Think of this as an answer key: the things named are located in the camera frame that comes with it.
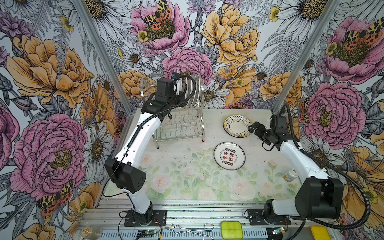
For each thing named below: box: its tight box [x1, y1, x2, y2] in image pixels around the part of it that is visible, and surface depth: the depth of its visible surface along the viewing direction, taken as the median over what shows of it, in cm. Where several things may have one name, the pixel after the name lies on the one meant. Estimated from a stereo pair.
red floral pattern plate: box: [213, 141, 246, 171], surface depth 98 cm
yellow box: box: [310, 225, 332, 240], surface depth 71 cm
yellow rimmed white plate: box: [223, 114, 253, 138], surface depth 113 cm
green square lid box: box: [221, 221, 243, 240], surface depth 72 cm
